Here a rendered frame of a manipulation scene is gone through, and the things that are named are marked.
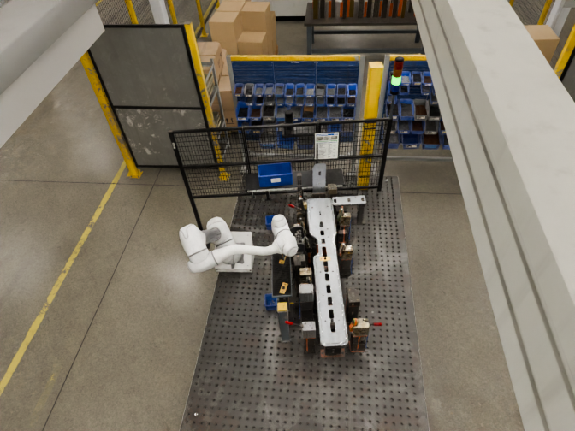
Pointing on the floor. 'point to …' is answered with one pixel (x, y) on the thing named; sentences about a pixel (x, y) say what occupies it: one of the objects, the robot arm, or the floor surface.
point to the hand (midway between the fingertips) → (281, 256)
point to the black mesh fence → (283, 155)
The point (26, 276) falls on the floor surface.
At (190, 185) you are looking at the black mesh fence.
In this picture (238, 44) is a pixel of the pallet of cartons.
